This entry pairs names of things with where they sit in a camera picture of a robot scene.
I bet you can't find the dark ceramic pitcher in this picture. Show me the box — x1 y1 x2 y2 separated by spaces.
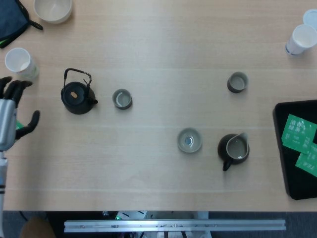
217 132 250 172

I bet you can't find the aluminium rail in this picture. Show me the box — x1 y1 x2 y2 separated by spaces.
64 219 286 233

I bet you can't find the black teapot with handle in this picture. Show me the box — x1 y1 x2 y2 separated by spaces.
60 68 99 115

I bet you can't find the white cup far right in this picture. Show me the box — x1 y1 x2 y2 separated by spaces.
303 9 317 27

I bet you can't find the dark fabric pouch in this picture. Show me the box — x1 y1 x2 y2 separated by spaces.
0 0 44 49

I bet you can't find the paper cup blue print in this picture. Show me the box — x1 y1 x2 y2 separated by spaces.
285 24 317 56

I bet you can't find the dark cylindrical teacup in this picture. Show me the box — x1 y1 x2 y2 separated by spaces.
112 88 133 111
227 71 249 94

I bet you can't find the cream ceramic bowl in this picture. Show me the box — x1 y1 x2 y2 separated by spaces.
34 0 73 24

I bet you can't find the paper cup green print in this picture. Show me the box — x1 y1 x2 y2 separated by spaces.
4 48 40 81

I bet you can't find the brown round stool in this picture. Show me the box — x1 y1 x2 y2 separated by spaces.
21 217 56 238

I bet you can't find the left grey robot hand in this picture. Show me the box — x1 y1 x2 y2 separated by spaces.
0 76 40 151

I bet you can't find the black plastic tray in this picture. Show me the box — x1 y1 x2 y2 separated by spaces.
272 99 317 200

